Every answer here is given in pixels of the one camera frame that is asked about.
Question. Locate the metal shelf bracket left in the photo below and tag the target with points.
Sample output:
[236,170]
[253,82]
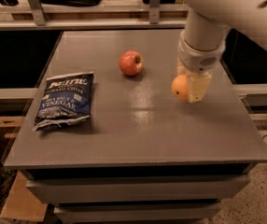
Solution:
[37,12]

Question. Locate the grey upper drawer front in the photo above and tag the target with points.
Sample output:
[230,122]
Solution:
[138,189]

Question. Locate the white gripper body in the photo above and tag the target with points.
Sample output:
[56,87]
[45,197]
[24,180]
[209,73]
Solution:
[198,59]

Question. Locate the grey lower drawer front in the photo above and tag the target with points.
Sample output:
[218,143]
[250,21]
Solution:
[136,212]

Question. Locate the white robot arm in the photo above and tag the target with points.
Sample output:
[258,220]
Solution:
[215,18]

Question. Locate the blue kettle chips bag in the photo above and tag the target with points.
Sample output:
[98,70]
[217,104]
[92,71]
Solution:
[66,101]

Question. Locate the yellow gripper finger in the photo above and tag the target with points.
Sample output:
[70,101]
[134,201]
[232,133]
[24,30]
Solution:
[198,84]
[180,68]

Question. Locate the grey drawer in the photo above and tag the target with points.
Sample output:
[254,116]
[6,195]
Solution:
[138,189]
[136,212]

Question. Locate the metal shelf bracket middle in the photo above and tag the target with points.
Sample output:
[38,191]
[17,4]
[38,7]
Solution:
[154,11]

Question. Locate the orange fruit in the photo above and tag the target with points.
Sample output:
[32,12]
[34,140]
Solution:
[179,87]

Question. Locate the brown cardboard box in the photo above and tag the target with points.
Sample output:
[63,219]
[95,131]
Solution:
[17,204]

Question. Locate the metal shelf bracket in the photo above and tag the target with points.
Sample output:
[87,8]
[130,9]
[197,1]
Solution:
[37,12]
[154,11]

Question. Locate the red apple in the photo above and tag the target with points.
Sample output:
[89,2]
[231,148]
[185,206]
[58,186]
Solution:
[131,63]

